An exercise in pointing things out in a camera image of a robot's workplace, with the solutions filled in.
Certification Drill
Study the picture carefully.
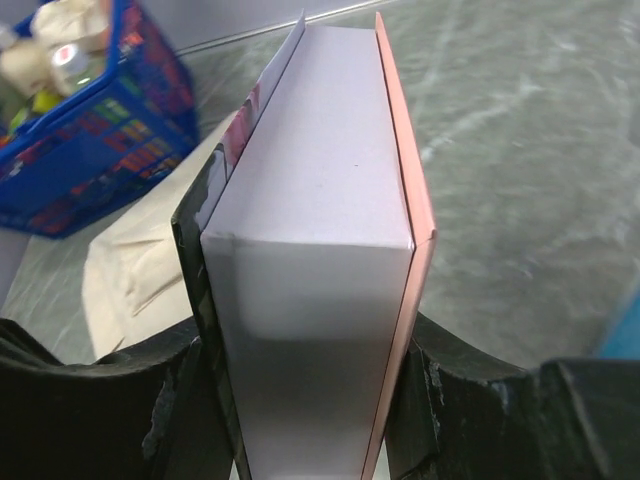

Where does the blue plastic basket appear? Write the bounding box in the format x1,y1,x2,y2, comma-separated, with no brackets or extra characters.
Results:
1,1,200,238

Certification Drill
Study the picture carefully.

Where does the pink flower cover book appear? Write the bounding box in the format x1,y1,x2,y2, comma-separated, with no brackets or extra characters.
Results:
171,19,436,479

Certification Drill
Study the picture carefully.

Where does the beige cloth pouch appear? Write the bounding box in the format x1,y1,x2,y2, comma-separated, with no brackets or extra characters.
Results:
1,1,112,97

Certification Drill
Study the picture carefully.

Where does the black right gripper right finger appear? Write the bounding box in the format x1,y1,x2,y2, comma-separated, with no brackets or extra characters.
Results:
385,316,639,479

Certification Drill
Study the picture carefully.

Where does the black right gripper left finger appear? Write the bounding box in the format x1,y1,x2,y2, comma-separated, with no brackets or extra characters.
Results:
0,317,236,480

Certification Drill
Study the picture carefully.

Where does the beige canvas backpack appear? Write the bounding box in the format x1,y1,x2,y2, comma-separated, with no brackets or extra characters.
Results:
82,115,233,358

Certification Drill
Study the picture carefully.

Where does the blue thin booklet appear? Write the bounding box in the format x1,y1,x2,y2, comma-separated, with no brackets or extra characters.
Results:
597,288,640,360

